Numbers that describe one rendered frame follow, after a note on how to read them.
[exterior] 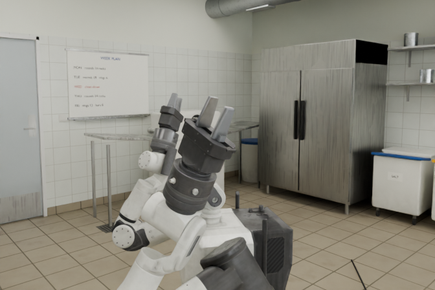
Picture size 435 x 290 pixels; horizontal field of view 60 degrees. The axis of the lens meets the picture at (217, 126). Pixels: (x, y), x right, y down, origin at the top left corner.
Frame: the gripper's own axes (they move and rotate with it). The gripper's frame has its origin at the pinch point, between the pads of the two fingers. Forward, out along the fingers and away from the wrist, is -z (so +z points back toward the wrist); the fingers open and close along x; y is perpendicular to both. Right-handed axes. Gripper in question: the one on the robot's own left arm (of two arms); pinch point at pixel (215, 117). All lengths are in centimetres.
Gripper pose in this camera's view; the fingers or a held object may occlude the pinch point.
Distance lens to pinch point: 68.7
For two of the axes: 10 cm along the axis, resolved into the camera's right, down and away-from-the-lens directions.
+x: -6.0, -4.5, 6.6
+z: -3.5, 8.9, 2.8
